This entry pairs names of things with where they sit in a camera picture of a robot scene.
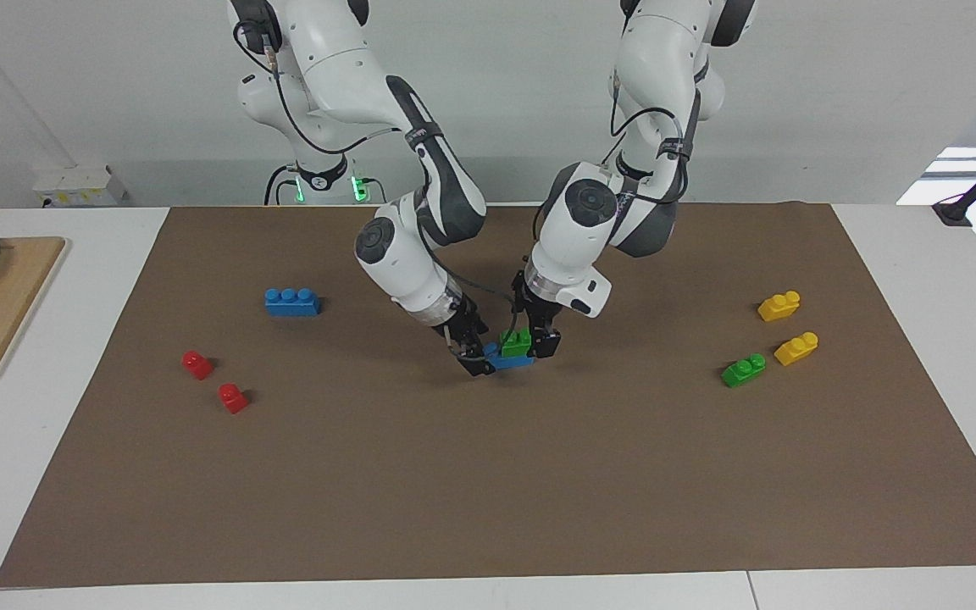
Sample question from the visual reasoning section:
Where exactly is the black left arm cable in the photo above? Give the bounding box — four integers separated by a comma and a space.
610, 75, 702, 206

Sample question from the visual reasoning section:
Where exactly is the white wall socket box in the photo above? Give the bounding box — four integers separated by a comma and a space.
32, 165, 128, 208

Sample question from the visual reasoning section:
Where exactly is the black right base cable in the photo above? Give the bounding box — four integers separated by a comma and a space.
263, 164, 299, 207

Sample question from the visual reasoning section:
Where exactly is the brown table mat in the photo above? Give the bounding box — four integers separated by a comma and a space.
0, 202, 976, 589

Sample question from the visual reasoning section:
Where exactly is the yellow two-stud toy block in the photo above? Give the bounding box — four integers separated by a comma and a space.
757, 290, 802, 324
774, 331, 820, 368

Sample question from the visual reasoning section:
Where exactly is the blue three-stud toy block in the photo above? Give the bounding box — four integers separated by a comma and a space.
264, 287, 322, 318
485, 342, 537, 372

